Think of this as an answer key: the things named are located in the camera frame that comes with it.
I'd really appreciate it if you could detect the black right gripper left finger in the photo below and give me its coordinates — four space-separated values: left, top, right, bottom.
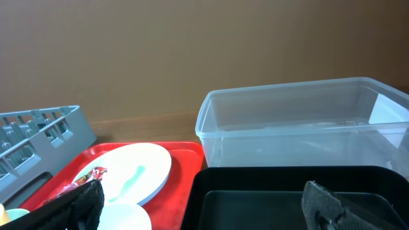
1 180 104 230

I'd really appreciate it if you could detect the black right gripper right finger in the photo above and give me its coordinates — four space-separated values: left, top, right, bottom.
301 181 400 230

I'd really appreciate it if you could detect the light blue bowl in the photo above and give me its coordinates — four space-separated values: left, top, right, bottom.
97 204 152 230

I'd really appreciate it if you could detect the red snack wrapper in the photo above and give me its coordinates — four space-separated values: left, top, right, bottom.
43 167 107 204

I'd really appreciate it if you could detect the white round plate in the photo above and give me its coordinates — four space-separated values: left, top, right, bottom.
74 143 172 206

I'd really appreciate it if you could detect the pale green saucer bowl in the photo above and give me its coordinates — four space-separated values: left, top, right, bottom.
6 208 30 221

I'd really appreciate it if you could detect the yellow cup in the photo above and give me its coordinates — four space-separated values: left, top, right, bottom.
0 204 10 226

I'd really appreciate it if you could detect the grey dishwasher rack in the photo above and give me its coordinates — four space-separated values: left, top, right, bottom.
1 105 96 207

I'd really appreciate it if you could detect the black plastic tray bin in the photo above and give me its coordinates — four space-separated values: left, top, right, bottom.
181 166 408 230

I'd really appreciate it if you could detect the red plastic tray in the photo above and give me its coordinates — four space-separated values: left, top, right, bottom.
20 142 204 230

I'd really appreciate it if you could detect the clear plastic bin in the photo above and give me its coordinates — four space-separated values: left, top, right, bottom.
195 77 408 176

